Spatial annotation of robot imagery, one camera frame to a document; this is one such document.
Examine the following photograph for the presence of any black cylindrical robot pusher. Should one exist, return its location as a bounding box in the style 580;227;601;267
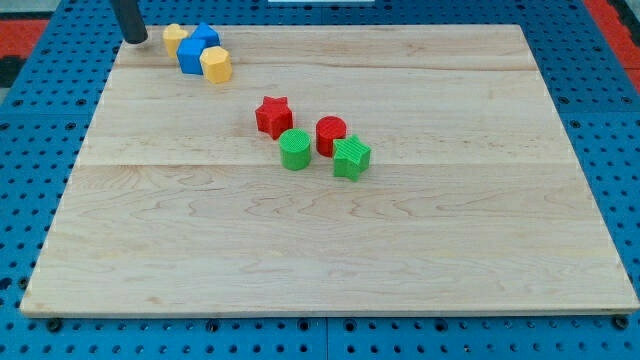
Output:
110;0;148;44

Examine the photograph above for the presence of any green cylinder block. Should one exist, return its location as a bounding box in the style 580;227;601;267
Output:
279;128;311;171

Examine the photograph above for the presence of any red cylinder block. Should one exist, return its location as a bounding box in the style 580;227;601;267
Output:
315;116;347;157

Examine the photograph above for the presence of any blue triangle block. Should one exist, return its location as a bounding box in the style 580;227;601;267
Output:
190;22;221;48

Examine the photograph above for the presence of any blue cube block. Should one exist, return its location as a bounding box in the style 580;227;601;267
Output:
176;38;206;75

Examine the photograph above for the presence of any green star block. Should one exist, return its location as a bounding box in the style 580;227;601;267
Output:
333;135;371;181

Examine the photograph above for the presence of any light wooden board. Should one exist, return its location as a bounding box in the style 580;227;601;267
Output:
21;25;639;318

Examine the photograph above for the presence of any red star block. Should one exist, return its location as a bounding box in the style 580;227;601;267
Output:
255;96;294;140

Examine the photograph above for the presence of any yellow heart block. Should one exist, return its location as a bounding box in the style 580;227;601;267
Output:
162;23;189;59

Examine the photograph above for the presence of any yellow hexagon block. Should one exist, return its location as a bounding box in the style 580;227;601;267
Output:
200;46;232;84

